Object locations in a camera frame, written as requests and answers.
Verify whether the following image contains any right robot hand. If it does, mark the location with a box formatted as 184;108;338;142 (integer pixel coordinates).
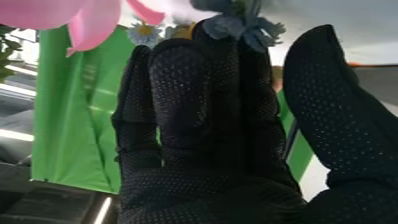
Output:
111;19;398;224

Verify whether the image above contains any dark mat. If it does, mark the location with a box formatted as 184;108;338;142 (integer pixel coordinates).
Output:
354;66;398;118

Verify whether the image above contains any blue flower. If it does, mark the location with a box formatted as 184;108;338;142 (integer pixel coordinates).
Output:
191;0;289;53

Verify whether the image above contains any white sheet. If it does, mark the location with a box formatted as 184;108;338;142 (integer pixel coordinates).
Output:
258;0;398;67

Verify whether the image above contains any pink flower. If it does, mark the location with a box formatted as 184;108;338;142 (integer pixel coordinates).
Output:
0;0;170;57

